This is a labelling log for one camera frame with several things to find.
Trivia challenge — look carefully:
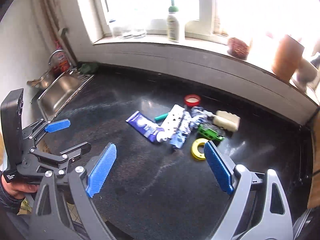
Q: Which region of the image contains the silver pill blister pack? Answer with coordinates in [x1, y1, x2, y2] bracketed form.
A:
[161, 105, 191, 139]

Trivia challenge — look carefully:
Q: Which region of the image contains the terracotta pot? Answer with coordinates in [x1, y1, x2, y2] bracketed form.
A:
[271, 35, 304, 82]

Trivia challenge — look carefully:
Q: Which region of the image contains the red jar lid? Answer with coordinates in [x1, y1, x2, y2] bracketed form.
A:
[184, 94, 201, 107]

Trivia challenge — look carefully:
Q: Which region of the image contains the white green-cap bottle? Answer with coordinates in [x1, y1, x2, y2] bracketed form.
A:
[167, 0, 185, 42]

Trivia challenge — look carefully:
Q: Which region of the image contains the yellow tape ring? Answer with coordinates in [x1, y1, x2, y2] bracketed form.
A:
[190, 138, 210, 161]

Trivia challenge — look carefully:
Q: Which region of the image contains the chrome faucet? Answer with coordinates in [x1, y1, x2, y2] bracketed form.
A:
[48, 49, 73, 72]

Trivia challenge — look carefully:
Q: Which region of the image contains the cream foam sponge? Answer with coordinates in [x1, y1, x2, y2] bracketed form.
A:
[213, 111, 241, 132]

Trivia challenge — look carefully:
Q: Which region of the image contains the left hand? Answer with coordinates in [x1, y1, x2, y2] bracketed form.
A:
[1, 176, 39, 200]

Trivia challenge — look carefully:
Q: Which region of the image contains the blue white crumpled wrapper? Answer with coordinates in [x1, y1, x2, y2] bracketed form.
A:
[170, 106, 215, 150]

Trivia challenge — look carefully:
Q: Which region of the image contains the steel mixing bowl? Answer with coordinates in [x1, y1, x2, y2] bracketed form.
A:
[27, 68, 61, 90]

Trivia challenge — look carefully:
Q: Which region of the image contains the teal marker pen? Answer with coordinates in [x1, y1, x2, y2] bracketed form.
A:
[154, 113, 169, 122]

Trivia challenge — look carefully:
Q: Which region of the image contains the stainless steel sink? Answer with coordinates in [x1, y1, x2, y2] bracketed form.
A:
[37, 69, 94, 121]

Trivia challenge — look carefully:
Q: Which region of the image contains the green dish cloth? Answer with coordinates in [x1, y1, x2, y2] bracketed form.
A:
[78, 62, 99, 75]

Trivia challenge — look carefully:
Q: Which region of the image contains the blue toothpaste tube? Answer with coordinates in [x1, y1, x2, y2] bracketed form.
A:
[126, 111, 168, 143]

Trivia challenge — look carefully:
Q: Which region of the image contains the green toy block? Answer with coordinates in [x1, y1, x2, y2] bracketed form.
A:
[197, 124, 226, 142]

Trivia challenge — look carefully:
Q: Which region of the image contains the brown scouring ball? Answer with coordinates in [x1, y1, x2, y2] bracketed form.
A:
[227, 37, 252, 60]

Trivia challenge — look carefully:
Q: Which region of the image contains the red dish soap bottle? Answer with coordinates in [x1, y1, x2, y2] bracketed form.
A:
[49, 40, 71, 73]

